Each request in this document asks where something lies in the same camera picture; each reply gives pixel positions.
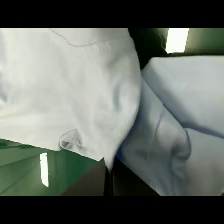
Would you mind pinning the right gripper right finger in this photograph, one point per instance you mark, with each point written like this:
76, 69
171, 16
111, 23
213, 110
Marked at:
130, 183

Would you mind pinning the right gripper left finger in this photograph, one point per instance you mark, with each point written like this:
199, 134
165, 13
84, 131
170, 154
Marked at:
91, 183

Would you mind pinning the white T-shirt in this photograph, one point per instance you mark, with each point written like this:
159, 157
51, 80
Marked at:
66, 86

